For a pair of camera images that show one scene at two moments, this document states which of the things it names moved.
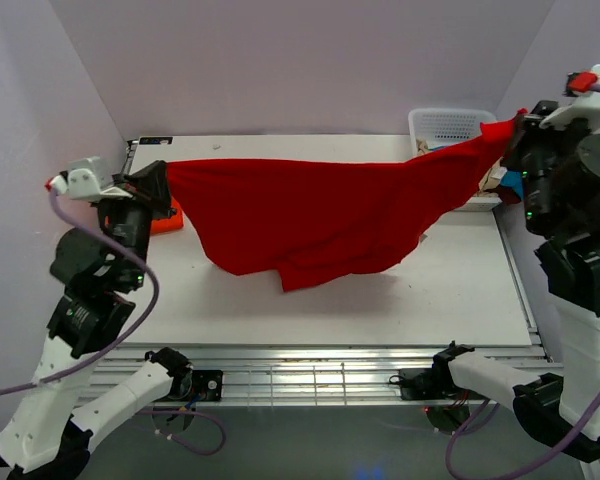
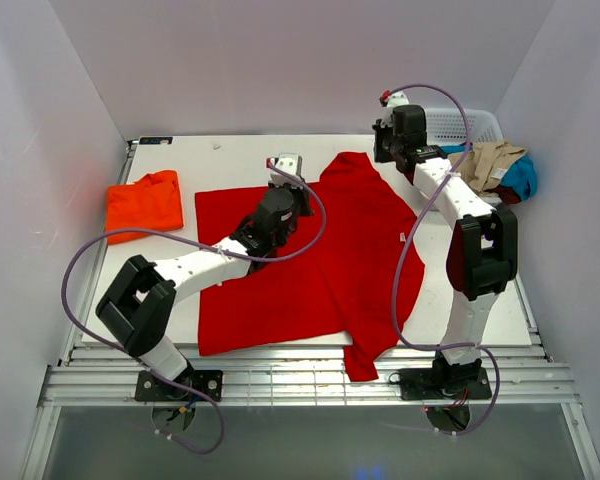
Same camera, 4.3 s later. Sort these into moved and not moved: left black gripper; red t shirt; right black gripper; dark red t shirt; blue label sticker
Moved: right black gripper; red t shirt; left black gripper
Not moved: dark red t shirt; blue label sticker
